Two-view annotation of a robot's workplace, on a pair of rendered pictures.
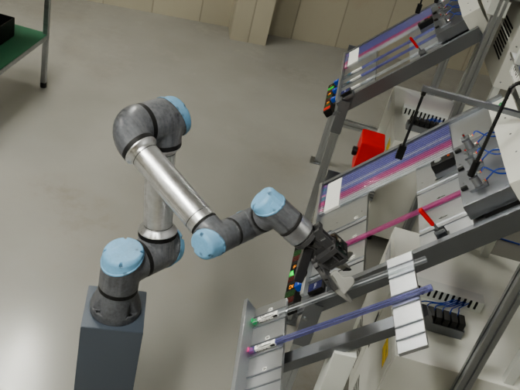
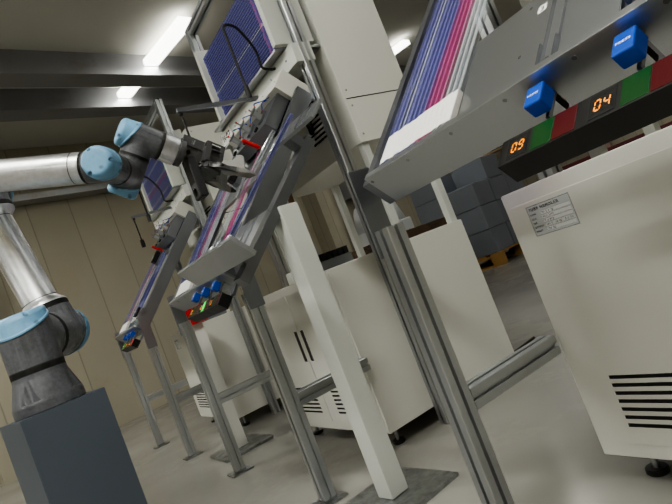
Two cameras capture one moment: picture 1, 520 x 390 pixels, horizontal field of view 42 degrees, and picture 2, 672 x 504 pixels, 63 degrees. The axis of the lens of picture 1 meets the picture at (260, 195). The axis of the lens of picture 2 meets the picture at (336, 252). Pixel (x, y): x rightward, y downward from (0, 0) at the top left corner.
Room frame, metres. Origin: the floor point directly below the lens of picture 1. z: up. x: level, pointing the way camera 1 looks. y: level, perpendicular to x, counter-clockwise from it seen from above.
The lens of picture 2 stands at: (0.06, 0.42, 0.59)
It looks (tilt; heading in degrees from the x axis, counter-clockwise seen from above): 2 degrees up; 326
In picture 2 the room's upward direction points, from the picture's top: 21 degrees counter-clockwise
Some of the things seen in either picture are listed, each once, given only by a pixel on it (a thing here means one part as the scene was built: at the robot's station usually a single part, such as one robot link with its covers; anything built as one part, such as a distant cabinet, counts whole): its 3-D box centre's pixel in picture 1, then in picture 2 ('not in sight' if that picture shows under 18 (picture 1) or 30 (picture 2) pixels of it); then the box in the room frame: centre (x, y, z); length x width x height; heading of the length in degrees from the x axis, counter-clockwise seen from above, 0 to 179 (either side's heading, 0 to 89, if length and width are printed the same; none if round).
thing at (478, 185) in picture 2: not in sight; (477, 214); (4.86, -5.10, 0.65); 1.33 x 0.87 x 1.30; 103
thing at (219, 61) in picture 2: not in sight; (248, 54); (1.83, -0.72, 1.52); 0.51 x 0.13 x 0.27; 179
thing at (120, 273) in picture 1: (123, 265); (28, 338); (1.50, 0.33, 0.72); 0.13 x 0.12 x 0.14; 146
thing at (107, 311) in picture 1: (117, 295); (44, 386); (1.50, 0.33, 0.60); 0.15 x 0.15 x 0.10
